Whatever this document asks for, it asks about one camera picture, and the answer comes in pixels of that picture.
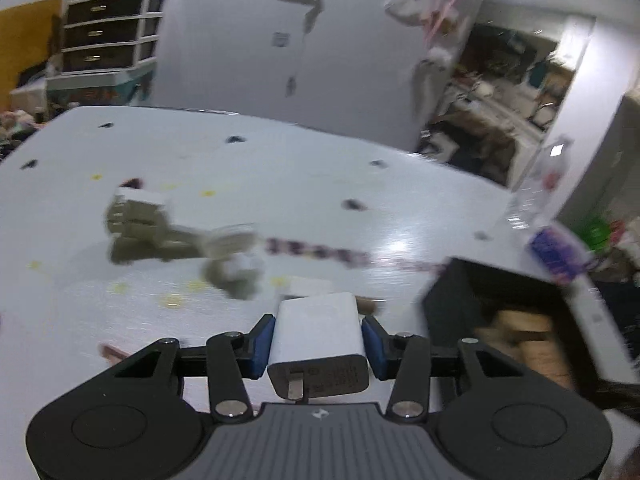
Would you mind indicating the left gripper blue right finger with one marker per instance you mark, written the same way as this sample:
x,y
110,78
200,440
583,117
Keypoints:
x,y
406,360

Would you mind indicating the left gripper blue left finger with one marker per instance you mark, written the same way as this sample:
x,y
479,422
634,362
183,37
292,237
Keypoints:
x,y
232,357

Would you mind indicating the white cube adapter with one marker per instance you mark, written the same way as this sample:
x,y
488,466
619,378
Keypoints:
x,y
237,276

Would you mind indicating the white wall charger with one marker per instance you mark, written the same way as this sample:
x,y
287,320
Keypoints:
x,y
317,348

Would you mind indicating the black cardboard box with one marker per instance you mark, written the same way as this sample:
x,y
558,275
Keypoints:
x,y
563,333

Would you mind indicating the oval wooden block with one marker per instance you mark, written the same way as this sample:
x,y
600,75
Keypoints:
x,y
513,326

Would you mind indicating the carved wooden coaster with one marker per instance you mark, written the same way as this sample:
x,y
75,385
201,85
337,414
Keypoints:
x,y
545,358

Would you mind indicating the white suction hook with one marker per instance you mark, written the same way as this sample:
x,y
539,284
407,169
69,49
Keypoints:
x,y
216,244

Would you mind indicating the purple tissue pack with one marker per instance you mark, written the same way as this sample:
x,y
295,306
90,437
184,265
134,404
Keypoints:
x,y
559,254

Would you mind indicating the clear water bottle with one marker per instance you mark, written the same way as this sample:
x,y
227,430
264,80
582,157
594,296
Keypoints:
x,y
535,192

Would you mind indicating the white plush toy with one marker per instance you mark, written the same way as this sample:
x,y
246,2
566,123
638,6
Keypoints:
x,y
440,58

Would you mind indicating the white drawer cabinet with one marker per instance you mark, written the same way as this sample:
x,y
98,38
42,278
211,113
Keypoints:
x,y
102,35

